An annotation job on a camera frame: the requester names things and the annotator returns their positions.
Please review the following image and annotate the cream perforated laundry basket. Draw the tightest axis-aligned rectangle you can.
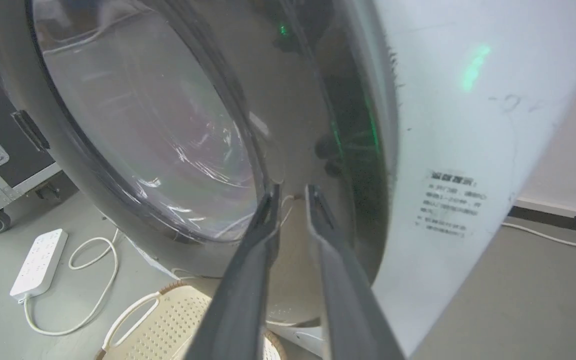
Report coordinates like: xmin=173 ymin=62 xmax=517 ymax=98
xmin=94 ymin=280 xmax=289 ymax=360

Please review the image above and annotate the white cable along wall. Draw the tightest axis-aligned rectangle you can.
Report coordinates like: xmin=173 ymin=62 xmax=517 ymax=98
xmin=501 ymin=221 xmax=576 ymax=257

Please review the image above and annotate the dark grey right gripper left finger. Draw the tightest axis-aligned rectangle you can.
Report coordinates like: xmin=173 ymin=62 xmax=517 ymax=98
xmin=184 ymin=183 xmax=282 ymax=360

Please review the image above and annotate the black flight case on wheels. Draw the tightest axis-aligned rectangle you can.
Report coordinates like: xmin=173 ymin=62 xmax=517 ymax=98
xmin=0 ymin=36 xmax=75 ymax=235

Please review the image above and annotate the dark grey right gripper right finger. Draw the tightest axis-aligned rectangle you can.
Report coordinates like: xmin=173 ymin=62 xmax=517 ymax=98
xmin=305 ymin=184 xmax=407 ymax=360

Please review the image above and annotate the round washing machine door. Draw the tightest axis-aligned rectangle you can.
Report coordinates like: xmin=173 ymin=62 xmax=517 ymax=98
xmin=0 ymin=0 xmax=401 ymax=327

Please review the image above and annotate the white power strip with cable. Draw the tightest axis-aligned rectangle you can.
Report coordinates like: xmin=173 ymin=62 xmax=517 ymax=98
xmin=23 ymin=228 xmax=121 ymax=337

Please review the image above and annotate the white washing machine body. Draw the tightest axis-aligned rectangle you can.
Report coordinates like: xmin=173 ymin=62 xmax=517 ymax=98
xmin=288 ymin=0 xmax=576 ymax=359

